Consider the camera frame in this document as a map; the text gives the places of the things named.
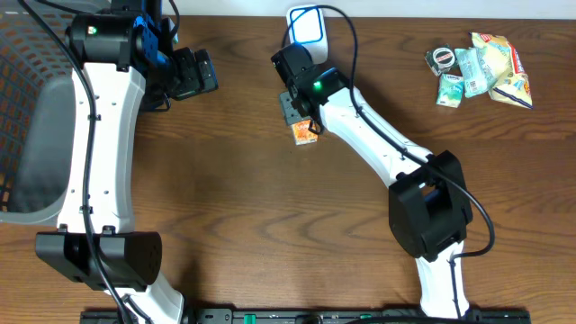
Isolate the small orange snack packet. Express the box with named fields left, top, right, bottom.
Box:
left=291, top=120, right=319, bottom=146

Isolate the teal tissue pack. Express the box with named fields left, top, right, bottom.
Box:
left=436, top=74, right=464, bottom=108

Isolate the teal snack wrapper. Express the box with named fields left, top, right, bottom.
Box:
left=454, top=48, right=497, bottom=98

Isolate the large orange wipes pack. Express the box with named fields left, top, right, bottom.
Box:
left=471, top=32, right=533, bottom=110

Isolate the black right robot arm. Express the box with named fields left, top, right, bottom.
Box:
left=271, top=43, right=472, bottom=319

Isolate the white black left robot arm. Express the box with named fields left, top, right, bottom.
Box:
left=35, top=0, right=218, bottom=323

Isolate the white barcode scanner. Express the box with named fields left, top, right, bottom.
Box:
left=286, top=4, right=329, bottom=64

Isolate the grey plastic mesh basket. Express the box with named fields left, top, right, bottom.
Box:
left=1, top=1, right=114, bottom=227

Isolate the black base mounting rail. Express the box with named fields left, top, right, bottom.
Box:
left=79, top=307, right=532, bottom=324

